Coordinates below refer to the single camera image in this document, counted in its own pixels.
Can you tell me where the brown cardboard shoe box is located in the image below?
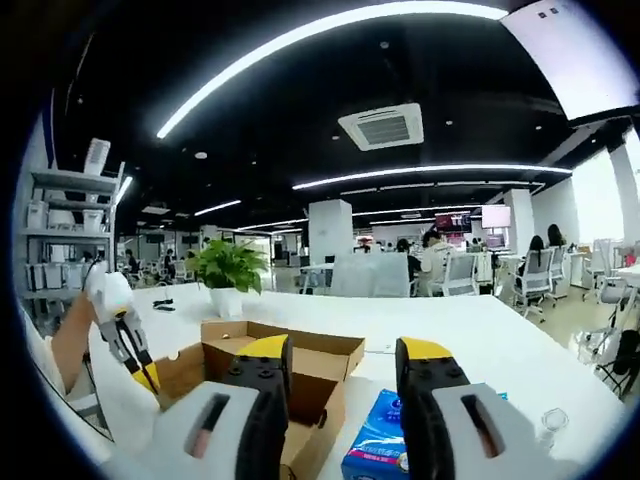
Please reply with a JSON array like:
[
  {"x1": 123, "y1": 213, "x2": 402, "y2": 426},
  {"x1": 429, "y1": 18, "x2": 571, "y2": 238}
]
[{"x1": 152, "y1": 319, "x2": 366, "y2": 480}]

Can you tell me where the ceiling air conditioner vent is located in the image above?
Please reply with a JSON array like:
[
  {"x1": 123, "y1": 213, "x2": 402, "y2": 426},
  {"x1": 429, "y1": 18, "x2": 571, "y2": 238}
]
[{"x1": 337, "y1": 102, "x2": 425, "y2": 152}]

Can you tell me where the white office chair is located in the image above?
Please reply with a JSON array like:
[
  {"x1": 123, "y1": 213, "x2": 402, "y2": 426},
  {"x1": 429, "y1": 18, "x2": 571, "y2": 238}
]
[
  {"x1": 512, "y1": 248, "x2": 557, "y2": 322},
  {"x1": 442, "y1": 252, "x2": 479, "y2": 298}
]

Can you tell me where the white desk partition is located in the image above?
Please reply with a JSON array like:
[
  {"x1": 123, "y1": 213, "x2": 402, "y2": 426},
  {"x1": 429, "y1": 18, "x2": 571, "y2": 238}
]
[{"x1": 329, "y1": 251, "x2": 412, "y2": 299}]

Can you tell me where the blue tissue pack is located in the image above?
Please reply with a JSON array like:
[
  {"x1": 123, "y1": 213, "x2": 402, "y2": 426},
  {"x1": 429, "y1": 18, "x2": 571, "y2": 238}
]
[{"x1": 340, "y1": 387, "x2": 509, "y2": 480}]

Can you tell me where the green plant in white pot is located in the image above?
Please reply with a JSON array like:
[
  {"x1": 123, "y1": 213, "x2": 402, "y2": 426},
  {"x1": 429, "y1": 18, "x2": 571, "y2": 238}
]
[{"x1": 185, "y1": 238, "x2": 271, "y2": 319}]

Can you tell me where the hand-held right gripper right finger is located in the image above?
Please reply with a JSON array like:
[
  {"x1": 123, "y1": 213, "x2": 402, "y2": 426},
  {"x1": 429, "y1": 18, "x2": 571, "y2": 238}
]
[{"x1": 394, "y1": 337, "x2": 556, "y2": 480}]

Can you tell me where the ceiling light strip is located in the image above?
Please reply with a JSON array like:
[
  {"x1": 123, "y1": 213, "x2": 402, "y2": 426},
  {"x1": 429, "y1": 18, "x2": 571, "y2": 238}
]
[
  {"x1": 292, "y1": 163, "x2": 573, "y2": 192},
  {"x1": 156, "y1": 0, "x2": 509, "y2": 140}
]

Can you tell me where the small red screen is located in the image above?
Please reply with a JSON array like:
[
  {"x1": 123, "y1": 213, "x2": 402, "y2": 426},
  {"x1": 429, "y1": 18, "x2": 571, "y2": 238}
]
[{"x1": 434, "y1": 212, "x2": 474, "y2": 234}]

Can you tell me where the grey shelf rack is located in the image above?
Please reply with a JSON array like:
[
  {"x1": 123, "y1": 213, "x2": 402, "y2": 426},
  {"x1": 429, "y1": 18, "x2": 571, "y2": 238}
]
[{"x1": 19, "y1": 137, "x2": 126, "y2": 321}]

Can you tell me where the small pink screen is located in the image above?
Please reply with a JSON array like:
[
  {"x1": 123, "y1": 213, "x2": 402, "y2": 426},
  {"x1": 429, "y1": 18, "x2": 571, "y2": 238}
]
[{"x1": 481, "y1": 204, "x2": 512, "y2": 229}]

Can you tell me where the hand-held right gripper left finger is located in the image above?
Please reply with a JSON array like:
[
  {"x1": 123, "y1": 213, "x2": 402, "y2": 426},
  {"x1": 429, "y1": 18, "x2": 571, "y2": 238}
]
[{"x1": 154, "y1": 333, "x2": 294, "y2": 480}]

